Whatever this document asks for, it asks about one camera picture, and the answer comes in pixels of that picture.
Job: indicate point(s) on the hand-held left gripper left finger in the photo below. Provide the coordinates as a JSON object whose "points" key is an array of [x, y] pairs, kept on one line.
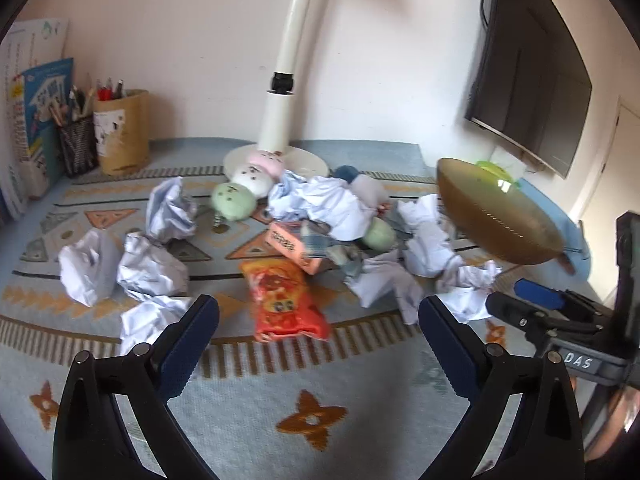
{"points": [[187, 345]]}

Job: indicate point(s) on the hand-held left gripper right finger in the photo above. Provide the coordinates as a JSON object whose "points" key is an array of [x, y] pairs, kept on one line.
{"points": [[450, 345]]}

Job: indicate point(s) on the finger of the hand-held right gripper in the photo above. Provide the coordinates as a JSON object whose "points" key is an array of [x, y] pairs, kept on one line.
{"points": [[537, 294], [515, 310]]}

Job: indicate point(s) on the pile of paper balls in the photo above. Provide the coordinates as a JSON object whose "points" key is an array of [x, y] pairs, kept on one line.
{"points": [[150, 270]]}

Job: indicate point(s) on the brown ribbed glass bowl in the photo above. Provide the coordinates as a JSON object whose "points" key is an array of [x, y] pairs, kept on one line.
{"points": [[495, 220]]}

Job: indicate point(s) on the red snack packet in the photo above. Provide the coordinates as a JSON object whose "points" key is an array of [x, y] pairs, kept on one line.
{"points": [[280, 300]]}

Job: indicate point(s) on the plain three-ball plush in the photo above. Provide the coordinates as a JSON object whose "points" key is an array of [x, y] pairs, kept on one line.
{"points": [[377, 234]]}

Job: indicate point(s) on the orange cardboard box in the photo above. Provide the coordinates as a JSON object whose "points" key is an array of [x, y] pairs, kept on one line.
{"points": [[287, 246]]}

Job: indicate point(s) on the three-ball plush with faces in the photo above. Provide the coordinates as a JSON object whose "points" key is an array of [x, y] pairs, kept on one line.
{"points": [[232, 200]]}

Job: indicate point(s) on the grey checked cloth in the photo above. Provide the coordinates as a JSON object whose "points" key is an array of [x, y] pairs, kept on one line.
{"points": [[320, 247]]}

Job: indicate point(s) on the large white paper sheet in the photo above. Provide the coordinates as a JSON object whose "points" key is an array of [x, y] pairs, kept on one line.
{"points": [[330, 205]]}

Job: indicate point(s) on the blue and white plush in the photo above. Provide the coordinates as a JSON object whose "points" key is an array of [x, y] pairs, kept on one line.
{"points": [[346, 172]]}

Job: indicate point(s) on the patterned woven table mat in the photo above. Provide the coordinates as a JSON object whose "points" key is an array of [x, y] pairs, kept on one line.
{"points": [[300, 385]]}

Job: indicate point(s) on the white plastic box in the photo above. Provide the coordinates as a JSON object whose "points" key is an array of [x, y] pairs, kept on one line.
{"points": [[512, 160]]}

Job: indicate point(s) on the green plastic item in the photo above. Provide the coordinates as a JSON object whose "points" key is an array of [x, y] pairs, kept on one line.
{"points": [[487, 165]]}

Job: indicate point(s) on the white door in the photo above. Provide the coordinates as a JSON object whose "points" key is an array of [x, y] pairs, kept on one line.
{"points": [[615, 160]]}

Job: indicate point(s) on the black monitor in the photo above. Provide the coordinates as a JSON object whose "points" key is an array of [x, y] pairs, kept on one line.
{"points": [[530, 75]]}

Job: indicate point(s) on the bamboo pen holder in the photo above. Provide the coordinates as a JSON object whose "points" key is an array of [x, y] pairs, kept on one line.
{"points": [[122, 135]]}

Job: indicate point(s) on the black mesh pen holder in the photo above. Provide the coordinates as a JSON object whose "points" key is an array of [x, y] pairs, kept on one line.
{"points": [[77, 147]]}

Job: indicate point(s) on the white desk lamp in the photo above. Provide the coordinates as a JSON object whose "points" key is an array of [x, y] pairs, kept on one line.
{"points": [[280, 110]]}

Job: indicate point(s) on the red ballpoint pen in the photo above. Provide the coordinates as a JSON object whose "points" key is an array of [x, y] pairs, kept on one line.
{"points": [[100, 91], [109, 90]]}

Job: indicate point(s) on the bunch of pens and pencils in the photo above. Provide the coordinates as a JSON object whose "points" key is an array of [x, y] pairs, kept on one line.
{"points": [[75, 102]]}

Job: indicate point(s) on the blue illustrated workbook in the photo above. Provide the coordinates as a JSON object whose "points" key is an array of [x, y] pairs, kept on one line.
{"points": [[45, 90]]}

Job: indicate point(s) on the upright books and papers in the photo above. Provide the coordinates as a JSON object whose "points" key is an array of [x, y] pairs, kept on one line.
{"points": [[30, 40]]}

